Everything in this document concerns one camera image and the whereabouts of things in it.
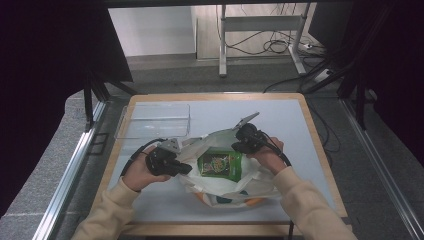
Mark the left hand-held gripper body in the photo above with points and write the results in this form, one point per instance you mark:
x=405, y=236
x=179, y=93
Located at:
x=161, y=163

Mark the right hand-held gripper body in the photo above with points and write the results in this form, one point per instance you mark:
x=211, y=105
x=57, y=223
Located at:
x=253, y=138

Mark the green snack packet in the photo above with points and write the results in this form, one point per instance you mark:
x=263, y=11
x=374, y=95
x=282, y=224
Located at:
x=220, y=165

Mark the white tote bag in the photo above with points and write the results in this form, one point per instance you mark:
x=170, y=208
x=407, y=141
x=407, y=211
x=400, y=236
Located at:
x=220, y=188

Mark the clear plastic container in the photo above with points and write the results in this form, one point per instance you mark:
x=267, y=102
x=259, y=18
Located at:
x=153, y=121

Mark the person's left hand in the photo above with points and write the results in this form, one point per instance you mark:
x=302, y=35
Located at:
x=136, y=173

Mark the person's right hand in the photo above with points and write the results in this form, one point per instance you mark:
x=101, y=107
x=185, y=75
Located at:
x=271, y=158

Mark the white power strip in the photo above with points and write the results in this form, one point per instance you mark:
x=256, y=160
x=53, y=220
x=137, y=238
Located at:
x=322, y=75

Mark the white cabinet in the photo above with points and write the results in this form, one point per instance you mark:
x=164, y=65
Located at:
x=150, y=30

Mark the black curtain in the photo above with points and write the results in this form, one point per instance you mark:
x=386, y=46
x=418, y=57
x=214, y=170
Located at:
x=393, y=66
x=40, y=66

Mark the aluminium rail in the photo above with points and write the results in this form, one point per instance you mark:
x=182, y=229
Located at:
x=383, y=170
x=66, y=176

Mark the white desk frame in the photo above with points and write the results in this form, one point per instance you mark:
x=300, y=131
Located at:
x=260, y=23

